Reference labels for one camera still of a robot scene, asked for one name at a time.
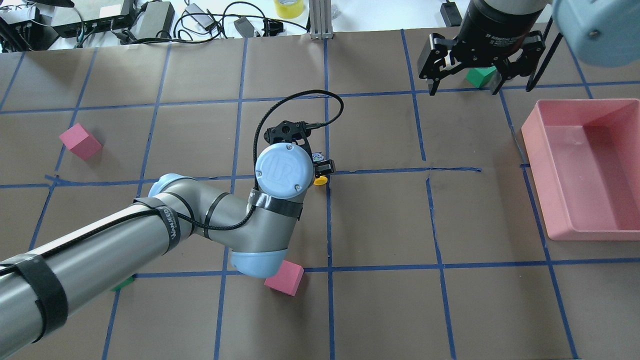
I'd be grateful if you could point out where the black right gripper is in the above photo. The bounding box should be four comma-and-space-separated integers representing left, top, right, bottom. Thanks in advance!
417, 0, 546, 96

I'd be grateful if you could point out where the yellow push button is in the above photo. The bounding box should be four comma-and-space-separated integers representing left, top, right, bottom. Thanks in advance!
311, 152, 329, 186

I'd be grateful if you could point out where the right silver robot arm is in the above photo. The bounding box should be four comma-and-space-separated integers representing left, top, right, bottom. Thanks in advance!
417, 0, 640, 95

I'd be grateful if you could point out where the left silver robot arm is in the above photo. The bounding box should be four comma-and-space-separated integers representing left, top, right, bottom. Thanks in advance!
0, 142, 335, 358

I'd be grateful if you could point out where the green cube near tray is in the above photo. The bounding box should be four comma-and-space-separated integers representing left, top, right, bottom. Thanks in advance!
465, 66, 497, 89

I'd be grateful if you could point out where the black power brick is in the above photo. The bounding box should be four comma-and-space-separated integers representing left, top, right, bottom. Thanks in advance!
439, 0, 463, 27

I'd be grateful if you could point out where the pink cube centre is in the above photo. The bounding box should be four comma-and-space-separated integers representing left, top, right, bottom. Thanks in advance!
263, 260, 305, 297

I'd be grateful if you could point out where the pink cube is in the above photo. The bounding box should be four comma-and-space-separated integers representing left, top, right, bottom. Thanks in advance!
263, 260, 305, 297
58, 123, 103, 161

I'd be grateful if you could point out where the pink plastic tray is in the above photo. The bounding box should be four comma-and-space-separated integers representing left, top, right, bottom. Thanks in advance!
521, 98, 640, 241

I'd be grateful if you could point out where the yellow tape roll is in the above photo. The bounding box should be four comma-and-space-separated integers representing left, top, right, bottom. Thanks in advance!
273, 0, 305, 19

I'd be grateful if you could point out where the green cube near left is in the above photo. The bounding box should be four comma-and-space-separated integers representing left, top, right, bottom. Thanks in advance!
110, 275, 135, 292

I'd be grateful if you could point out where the grey power adapter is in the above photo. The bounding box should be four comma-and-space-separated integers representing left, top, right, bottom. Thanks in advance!
134, 1, 175, 39

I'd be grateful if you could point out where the pink cube far left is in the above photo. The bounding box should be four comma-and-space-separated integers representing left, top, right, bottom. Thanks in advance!
58, 123, 103, 161

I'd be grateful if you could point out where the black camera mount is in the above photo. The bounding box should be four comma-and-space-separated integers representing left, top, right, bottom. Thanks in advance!
263, 120, 313, 157

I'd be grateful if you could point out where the aluminium frame post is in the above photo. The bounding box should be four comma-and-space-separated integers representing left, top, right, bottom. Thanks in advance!
308, 0, 334, 41

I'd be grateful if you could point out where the black tangled cable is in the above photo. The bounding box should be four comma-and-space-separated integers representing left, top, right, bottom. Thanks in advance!
175, 1, 310, 41

